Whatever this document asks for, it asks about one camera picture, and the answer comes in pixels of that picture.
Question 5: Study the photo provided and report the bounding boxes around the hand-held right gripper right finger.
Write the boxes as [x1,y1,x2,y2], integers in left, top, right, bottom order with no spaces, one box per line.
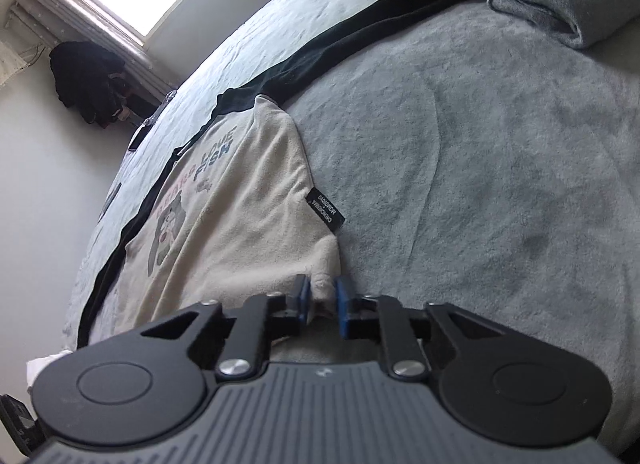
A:
[335,276,502,378]

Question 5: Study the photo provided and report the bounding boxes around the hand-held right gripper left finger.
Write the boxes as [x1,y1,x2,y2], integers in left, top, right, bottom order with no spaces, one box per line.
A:
[137,273,312,381]

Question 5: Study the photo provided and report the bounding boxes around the cream and black shirt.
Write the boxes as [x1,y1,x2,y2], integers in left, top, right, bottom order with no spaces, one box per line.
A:
[75,0,548,351]

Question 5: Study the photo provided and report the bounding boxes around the black hanging clothes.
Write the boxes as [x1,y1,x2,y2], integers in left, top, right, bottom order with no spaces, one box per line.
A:
[49,41,157,130]

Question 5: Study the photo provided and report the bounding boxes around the person's white garment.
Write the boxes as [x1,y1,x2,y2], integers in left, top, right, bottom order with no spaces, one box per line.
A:
[26,351,75,382]

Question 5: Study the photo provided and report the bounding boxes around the grey bed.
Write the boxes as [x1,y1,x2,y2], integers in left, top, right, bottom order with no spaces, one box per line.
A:
[60,0,640,464]

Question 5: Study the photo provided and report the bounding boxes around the black phone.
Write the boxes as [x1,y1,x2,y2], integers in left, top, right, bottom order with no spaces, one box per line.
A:
[99,183,122,219]

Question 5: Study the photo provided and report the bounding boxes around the black tablet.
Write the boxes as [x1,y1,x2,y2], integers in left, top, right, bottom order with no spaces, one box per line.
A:
[128,119,152,153]

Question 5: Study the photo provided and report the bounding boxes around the grey curtain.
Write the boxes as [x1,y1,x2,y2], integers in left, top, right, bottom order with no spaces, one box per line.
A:
[5,0,182,101]

